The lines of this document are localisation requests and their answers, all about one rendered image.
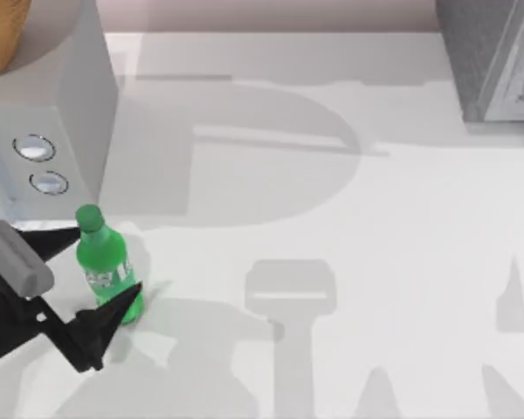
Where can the green bottle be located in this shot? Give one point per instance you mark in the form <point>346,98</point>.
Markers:
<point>101,257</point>

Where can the microwave knob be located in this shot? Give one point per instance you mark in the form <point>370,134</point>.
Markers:
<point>34,147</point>
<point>49,182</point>

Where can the pale microwave oven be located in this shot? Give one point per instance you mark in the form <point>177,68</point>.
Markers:
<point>83,87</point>

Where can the round wooden object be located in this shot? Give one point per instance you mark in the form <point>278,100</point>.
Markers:
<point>2,30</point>

